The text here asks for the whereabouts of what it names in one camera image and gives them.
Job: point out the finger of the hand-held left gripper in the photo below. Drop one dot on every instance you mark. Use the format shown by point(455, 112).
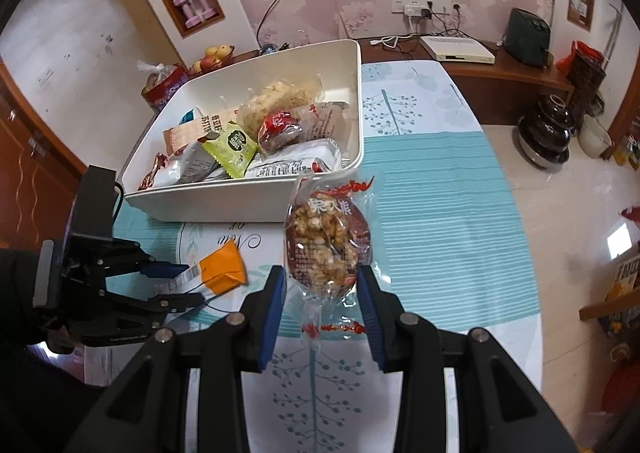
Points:
point(172, 304)
point(167, 270)

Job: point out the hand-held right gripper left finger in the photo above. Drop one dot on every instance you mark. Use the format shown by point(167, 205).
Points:
point(272, 323)

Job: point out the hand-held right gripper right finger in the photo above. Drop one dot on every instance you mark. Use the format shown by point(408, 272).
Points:
point(372, 323)

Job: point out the orange white snack packet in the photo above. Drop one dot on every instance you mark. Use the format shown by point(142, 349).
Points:
point(225, 273)

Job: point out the clear popcorn packet red print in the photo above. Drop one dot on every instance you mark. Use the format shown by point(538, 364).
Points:
point(325, 238)

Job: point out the dark red foil packet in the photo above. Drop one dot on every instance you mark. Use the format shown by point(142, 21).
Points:
point(152, 173)

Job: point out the white packet red end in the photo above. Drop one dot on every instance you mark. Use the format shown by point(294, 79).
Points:
point(192, 165)

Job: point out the green snack packet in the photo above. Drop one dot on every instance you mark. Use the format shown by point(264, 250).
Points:
point(232, 149)

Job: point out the brown kraft snack packet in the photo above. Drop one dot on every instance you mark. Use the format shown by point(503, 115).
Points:
point(192, 132)

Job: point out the blue white snack packet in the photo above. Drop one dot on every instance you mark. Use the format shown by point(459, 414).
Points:
point(187, 116)

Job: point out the red round snack packet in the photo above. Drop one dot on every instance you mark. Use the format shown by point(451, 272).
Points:
point(277, 127)

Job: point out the clear bag yellow puffs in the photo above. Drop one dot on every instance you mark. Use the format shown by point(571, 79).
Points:
point(280, 99)

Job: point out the white plastic storage bin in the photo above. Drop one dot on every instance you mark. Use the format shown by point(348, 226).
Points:
point(345, 83)

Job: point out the wooden door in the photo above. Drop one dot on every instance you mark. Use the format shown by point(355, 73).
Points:
point(30, 173)

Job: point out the red plastic bag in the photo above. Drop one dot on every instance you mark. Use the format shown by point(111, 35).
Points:
point(162, 88)

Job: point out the red apple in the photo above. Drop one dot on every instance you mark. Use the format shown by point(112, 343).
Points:
point(199, 65)

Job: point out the fruit bowl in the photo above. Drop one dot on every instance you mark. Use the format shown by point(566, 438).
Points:
point(212, 67)

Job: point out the yellow fruit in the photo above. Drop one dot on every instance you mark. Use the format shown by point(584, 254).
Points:
point(214, 52)
point(227, 50)

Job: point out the wooden chair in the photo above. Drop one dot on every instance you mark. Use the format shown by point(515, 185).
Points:
point(607, 308)

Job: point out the wooden television cabinet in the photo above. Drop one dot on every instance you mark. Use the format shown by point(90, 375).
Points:
point(475, 93)

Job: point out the colourful cardboard box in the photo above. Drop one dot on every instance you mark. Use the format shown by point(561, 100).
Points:
point(624, 283)

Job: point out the black stacked pot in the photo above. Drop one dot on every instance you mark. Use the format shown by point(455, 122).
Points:
point(547, 133)

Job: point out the red stool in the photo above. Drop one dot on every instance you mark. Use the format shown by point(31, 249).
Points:
point(625, 385)

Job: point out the pink dumbbell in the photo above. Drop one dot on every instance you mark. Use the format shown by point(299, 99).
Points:
point(202, 0)
point(184, 9)

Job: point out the red white cushion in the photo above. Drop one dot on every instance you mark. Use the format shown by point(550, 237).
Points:
point(632, 214)

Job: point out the white set-top box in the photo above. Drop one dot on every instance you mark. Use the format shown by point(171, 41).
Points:
point(456, 49)

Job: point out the white bucket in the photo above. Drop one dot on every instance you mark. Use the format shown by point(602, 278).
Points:
point(595, 138)

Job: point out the yellow bottle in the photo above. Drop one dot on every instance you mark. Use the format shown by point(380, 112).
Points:
point(622, 150)

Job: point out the black woven basket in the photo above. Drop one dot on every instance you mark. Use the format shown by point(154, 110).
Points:
point(587, 88)

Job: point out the dark green air fryer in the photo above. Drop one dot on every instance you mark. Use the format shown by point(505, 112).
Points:
point(526, 35)

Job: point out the red shopping bag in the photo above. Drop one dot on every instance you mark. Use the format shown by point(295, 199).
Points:
point(582, 55)

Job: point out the white wall socket strip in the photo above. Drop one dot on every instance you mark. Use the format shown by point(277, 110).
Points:
point(400, 5)

